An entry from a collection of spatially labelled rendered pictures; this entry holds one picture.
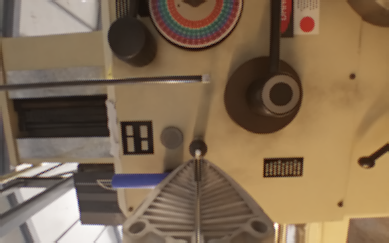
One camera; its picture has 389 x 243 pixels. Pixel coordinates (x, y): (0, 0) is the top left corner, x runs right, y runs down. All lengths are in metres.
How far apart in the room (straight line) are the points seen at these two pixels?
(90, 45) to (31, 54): 0.42
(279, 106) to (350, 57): 0.22
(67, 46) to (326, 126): 1.36
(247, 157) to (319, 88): 0.20
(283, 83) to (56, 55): 1.32
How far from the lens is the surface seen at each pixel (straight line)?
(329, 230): 1.00
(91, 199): 1.41
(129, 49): 0.28
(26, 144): 1.57
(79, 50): 1.27
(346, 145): 0.44
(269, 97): 0.25
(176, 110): 0.30
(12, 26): 8.08
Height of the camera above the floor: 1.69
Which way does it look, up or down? 2 degrees up
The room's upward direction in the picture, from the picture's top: 92 degrees counter-clockwise
